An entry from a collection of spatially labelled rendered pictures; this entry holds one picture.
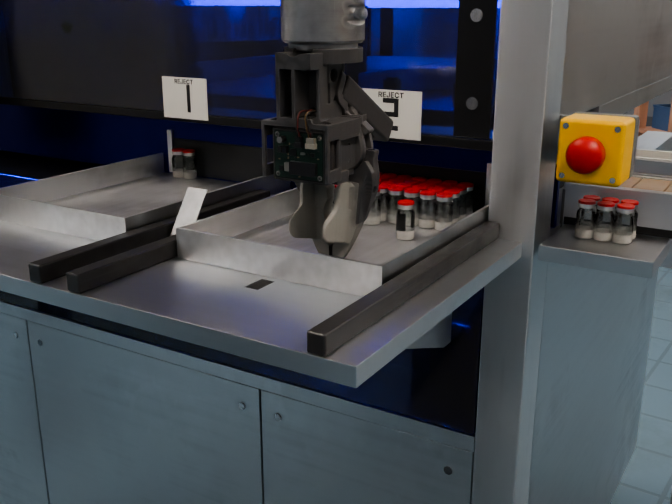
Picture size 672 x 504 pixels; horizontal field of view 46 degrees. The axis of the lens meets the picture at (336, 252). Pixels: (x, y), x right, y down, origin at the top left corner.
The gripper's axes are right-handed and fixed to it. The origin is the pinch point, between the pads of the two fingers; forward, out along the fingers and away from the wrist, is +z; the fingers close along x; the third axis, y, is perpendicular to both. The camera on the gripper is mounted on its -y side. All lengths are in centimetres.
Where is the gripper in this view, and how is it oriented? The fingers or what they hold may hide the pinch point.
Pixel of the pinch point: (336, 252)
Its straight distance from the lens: 79.5
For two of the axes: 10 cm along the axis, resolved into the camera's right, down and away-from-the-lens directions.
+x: 8.6, 1.5, -4.9
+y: -5.2, 2.6, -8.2
